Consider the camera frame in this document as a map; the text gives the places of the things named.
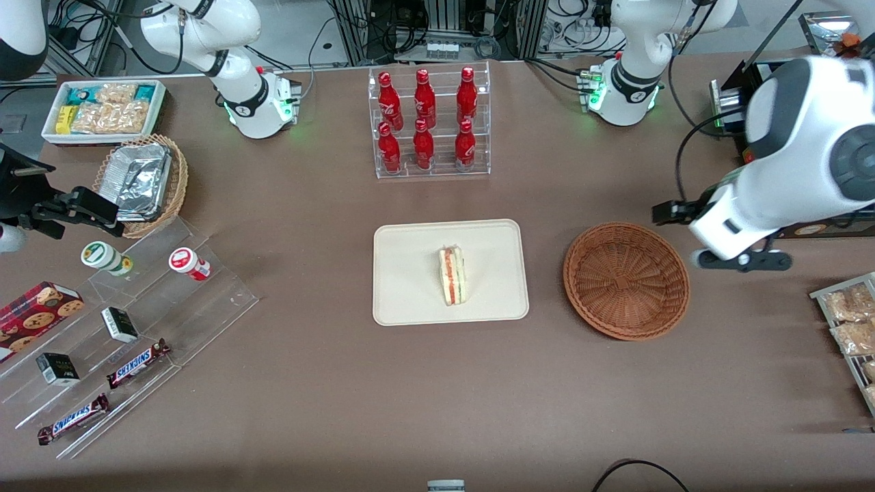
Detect red cola bottle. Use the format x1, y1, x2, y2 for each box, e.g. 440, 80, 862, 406
378, 122, 402, 174
412, 118, 435, 170
414, 68, 437, 129
377, 72, 404, 131
457, 66, 478, 126
455, 120, 476, 168

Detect light woven wicker basket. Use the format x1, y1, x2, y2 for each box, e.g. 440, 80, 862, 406
92, 133, 189, 240

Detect black slanted pole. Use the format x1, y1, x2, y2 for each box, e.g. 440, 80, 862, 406
742, 0, 806, 72

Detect red lidded small jar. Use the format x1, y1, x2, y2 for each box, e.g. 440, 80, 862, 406
169, 247, 211, 282

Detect cream rectangular plastic tray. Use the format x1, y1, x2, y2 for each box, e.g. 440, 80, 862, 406
373, 219, 530, 327

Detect Snickers chocolate bar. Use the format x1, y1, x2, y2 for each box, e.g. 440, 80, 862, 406
38, 393, 110, 446
106, 338, 172, 390

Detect black cable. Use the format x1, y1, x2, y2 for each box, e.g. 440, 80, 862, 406
675, 109, 725, 204
591, 459, 691, 492

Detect small black carton box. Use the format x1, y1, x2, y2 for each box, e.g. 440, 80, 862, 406
36, 352, 81, 387
101, 307, 139, 344

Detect silver foil packets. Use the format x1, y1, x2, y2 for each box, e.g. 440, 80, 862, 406
96, 142, 172, 221

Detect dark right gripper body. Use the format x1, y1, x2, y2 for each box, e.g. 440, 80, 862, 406
0, 142, 57, 226

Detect triangle sandwich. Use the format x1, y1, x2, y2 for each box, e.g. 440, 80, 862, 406
439, 246, 467, 306

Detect brown round wicker basket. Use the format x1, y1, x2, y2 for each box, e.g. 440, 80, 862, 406
563, 222, 690, 341

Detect silver foil container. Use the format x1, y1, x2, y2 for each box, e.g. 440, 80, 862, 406
798, 12, 863, 57

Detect clear acrylic stepped shelf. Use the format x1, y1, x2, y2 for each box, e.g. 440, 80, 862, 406
0, 215, 259, 460

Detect black equipment box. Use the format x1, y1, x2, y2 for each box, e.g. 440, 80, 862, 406
711, 58, 875, 240

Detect clear acrylic bottle rack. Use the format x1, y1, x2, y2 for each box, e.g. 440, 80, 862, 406
368, 61, 492, 180

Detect tray of packaged snacks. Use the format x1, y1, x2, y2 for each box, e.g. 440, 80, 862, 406
810, 272, 875, 418

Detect white plastic snack bin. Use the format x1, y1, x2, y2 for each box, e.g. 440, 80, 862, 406
41, 79, 167, 146

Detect aluminium equipment rack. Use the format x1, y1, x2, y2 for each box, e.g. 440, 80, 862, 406
328, 0, 548, 66

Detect red chocolate chip cookie box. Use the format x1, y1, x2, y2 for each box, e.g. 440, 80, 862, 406
0, 282, 85, 363

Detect green lidded sunflower jar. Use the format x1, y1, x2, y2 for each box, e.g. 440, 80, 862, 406
81, 241, 134, 277

